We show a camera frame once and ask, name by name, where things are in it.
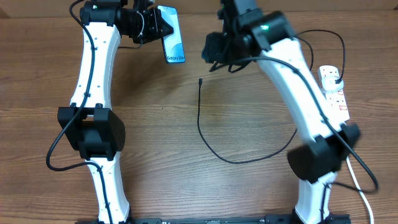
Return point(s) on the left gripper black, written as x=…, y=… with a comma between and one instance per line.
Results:
x=157, y=23

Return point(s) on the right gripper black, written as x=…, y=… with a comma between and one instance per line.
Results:
x=212, y=50

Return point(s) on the Samsung Galaxy smartphone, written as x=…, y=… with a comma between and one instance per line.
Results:
x=172, y=43

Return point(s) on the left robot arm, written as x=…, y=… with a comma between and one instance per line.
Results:
x=89, y=123

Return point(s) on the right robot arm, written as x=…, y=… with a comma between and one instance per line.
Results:
x=268, y=39

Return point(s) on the white charger plug adapter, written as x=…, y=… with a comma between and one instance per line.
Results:
x=331, y=84

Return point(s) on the white power strip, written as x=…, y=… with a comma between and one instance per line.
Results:
x=335, y=99

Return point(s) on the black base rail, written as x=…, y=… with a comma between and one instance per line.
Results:
x=217, y=221

